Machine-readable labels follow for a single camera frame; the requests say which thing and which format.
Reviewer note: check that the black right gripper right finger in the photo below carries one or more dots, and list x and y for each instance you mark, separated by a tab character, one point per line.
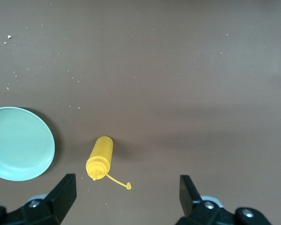
189	199

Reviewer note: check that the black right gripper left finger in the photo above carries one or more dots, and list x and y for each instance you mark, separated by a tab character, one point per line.
58	201

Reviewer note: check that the yellow mustard squeeze bottle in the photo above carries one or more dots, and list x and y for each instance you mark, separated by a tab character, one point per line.
100	154

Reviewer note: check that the pale green plate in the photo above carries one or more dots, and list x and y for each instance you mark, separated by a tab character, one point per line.
18	145

